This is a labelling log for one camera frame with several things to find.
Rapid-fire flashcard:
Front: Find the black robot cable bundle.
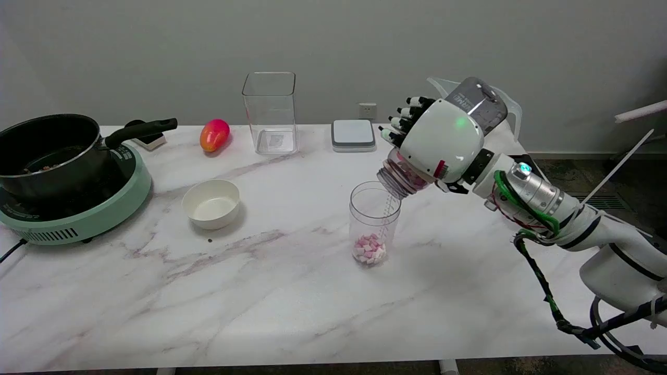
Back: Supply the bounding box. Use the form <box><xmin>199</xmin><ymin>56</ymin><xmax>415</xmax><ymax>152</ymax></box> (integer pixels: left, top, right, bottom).
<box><xmin>512</xmin><ymin>229</ymin><xmax>667</xmax><ymax>373</ymax></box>

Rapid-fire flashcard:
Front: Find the clear square storage container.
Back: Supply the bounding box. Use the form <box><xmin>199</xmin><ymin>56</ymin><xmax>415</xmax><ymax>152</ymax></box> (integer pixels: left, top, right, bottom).
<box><xmin>242</xmin><ymin>72</ymin><xmax>299</xmax><ymax>155</ymax></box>

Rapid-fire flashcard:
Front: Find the green robot cable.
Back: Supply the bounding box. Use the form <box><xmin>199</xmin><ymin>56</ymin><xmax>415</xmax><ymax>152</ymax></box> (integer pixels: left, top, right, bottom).
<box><xmin>493</xmin><ymin>170</ymin><xmax>561</xmax><ymax>236</ymax></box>

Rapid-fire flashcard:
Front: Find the floor vent grille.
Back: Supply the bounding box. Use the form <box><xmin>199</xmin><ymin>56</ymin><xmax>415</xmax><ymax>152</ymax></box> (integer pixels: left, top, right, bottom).
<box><xmin>568</xmin><ymin>192</ymin><xmax>628</xmax><ymax>211</ymax></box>

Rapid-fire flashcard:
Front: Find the white zip tie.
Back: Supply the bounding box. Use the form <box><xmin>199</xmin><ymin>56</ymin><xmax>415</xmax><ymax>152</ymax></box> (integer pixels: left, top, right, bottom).
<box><xmin>581</xmin><ymin>129</ymin><xmax>655</xmax><ymax>205</ymax></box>

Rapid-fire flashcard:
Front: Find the black cooker power cable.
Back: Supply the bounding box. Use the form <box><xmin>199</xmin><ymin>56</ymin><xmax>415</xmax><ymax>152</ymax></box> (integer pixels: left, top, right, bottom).
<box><xmin>0</xmin><ymin>238</ymin><xmax>27</xmax><ymax>264</ymax></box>

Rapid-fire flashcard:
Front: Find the green induction cooker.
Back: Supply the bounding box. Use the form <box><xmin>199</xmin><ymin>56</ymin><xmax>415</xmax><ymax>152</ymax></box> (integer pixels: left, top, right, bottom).
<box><xmin>0</xmin><ymin>142</ymin><xmax>153</xmax><ymax>246</ymax></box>

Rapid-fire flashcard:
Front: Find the clear plastic measuring cup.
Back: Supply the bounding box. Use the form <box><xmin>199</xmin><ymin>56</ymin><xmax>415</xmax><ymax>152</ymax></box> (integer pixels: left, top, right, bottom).
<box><xmin>349</xmin><ymin>181</ymin><xmax>402</xmax><ymax>267</ymax></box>

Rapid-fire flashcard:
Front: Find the white grey kitchen scale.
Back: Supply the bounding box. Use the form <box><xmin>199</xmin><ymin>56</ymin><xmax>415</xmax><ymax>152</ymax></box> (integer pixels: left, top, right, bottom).
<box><xmin>331</xmin><ymin>119</ymin><xmax>377</xmax><ymax>153</ymax></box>

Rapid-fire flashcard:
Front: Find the black pot with handle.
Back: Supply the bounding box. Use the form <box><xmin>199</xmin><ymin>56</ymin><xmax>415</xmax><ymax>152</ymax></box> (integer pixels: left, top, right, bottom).
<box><xmin>0</xmin><ymin>114</ymin><xmax>178</xmax><ymax>201</ymax></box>

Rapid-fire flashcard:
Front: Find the white rod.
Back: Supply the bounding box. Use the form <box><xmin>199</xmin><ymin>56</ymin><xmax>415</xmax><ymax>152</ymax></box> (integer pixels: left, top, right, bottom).
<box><xmin>614</xmin><ymin>100</ymin><xmax>667</xmax><ymax>124</ymax></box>

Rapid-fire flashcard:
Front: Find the white round bowl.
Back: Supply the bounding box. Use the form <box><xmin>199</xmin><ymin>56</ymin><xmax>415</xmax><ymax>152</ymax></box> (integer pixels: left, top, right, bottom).
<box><xmin>181</xmin><ymin>179</ymin><xmax>241</xmax><ymax>230</ymax></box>

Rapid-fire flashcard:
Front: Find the pink white candy pile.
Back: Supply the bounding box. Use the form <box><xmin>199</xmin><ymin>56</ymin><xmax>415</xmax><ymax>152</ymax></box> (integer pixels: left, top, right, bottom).
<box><xmin>352</xmin><ymin>233</ymin><xmax>387</xmax><ymax>265</ymax></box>

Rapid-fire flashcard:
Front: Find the clear plastic measuring jug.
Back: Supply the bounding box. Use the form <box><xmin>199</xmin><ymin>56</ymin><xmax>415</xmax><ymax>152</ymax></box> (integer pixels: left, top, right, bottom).
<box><xmin>426</xmin><ymin>77</ymin><xmax>523</xmax><ymax>142</ymax></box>

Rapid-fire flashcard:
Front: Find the black box with pink label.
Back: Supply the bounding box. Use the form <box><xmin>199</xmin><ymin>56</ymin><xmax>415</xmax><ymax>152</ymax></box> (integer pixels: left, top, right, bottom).
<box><xmin>513</xmin><ymin>154</ymin><xmax>548</xmax><ymax>180</ymax></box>

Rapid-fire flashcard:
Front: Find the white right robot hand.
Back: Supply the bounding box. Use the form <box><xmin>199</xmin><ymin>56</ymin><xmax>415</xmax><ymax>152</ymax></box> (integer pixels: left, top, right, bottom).
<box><xmin>379</xmin><ymin>95</ymin><xmax>495</xmax><ymax>194</ymax></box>

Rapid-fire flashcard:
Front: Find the red orange mango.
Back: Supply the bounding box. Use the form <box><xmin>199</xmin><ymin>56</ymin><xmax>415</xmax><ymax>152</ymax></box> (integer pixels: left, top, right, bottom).
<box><xmin>200</xmin><ymin>119</ymin><xmax>231</xmax><ymax>153</ymax></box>

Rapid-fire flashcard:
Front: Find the grey curved metal bar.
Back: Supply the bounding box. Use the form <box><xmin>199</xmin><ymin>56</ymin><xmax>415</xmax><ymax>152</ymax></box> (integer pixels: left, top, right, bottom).
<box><xmin>607</xmin><ymin>134</ymin><xmax>667</xmax><ymax>162</ymax></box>

